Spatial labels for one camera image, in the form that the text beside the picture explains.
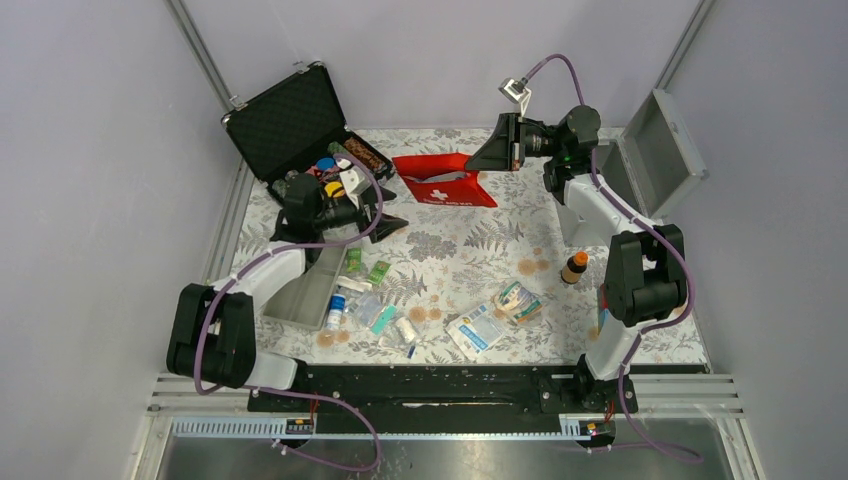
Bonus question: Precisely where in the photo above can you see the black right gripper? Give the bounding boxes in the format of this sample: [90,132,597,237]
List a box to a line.
[463,114,566,173]

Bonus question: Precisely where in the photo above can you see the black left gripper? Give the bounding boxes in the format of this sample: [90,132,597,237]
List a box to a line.
[312,184,409,242]

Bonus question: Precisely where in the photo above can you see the red first aid pouch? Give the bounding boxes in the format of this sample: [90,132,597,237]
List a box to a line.
[392,152,497,208]

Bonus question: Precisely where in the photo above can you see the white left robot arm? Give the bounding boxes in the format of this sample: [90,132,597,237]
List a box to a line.
[166,166,396,411]

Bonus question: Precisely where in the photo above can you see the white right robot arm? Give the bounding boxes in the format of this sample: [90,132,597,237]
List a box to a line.
[465,105,695,412]

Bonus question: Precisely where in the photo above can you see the green sachet upper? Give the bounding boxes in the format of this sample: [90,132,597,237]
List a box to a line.
[345,247,363,275]

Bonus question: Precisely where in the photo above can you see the green sachet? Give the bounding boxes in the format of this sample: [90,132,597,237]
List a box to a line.
[367,260,391,287]
[345,247,363,275]

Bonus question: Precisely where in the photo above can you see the black poker chip case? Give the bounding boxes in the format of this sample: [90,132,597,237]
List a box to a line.
[221,61,396,204]

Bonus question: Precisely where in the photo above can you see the grey metal box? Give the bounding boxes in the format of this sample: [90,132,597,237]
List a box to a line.
[563,88,709,248]

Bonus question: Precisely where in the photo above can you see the grey plastic tray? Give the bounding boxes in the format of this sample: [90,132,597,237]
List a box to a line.
[261,246,347,332]

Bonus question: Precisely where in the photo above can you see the green sachet lower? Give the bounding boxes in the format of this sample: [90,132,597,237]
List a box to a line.
[367,260,391,287]

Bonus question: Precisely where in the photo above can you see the white blue-label bottle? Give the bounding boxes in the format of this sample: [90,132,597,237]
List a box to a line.
[324,293,347,331]

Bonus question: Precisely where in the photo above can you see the brown orange-capped bottle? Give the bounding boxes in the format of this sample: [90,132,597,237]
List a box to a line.
[561,251,590,285]

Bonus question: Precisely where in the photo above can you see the teal strip packet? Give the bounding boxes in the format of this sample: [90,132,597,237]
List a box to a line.
[370,305,397,335]

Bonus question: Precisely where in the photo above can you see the floral table mat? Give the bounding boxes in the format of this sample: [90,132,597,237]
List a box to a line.
[228,129,708,366]

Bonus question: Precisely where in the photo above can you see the white bandage roll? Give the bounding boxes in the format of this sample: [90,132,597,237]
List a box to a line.
[395,316,419,344]

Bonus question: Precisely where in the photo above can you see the red blue box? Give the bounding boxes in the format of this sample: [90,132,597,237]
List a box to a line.
[595,285,609,334]

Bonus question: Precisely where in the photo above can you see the bandage roll packet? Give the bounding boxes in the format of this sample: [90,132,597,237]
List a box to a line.
[492,280,544,326]

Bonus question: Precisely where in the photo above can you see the blue white gauze packet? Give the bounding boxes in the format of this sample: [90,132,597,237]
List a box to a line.
[446,303,505,361]

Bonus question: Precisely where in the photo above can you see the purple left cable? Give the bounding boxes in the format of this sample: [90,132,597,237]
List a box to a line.
[192,153,387,474]

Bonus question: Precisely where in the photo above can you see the purple cable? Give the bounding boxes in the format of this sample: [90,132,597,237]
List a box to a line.
[523,53,705,465]
[192,153,387,474]

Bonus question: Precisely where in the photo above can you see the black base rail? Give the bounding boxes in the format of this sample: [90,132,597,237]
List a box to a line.
[247,364,639,435]

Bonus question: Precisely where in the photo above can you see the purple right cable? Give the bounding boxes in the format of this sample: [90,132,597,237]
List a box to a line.
[523,53,705,465]

